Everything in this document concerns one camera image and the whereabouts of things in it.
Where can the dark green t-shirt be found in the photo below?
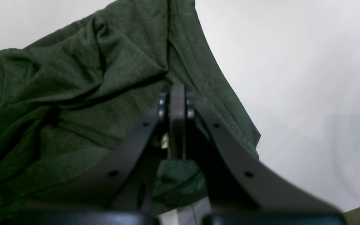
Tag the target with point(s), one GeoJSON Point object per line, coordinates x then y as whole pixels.
{"type": "Point", "coordinates": [70, 98]}

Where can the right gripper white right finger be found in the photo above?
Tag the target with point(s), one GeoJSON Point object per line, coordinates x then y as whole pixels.
{"type": "Point", "coordinates": [241, 189]}

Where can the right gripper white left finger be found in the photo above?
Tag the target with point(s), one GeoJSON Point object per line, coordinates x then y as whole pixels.
{"type": "Point", "coordinates": [118, 190]}

